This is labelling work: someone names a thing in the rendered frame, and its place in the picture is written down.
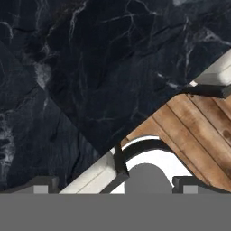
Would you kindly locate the white cupboard drawer front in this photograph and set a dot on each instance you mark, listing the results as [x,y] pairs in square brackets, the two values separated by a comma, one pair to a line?
[96,177]
[218,70]

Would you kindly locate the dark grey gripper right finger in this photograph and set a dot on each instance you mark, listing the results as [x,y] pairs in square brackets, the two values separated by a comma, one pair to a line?
[183,181]

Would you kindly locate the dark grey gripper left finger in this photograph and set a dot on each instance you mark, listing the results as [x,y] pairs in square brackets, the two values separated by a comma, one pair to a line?
[45,182]

